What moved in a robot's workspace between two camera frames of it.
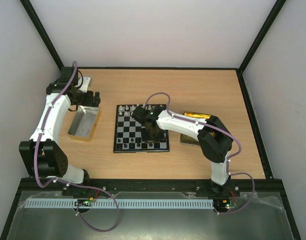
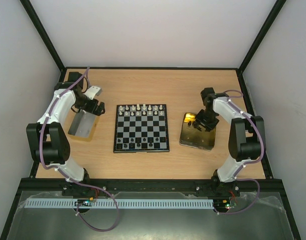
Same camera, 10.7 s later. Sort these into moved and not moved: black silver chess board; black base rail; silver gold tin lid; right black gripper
Moved: right black gripper
Not moved: black silver chess board; black base rail; silver gold tin lid
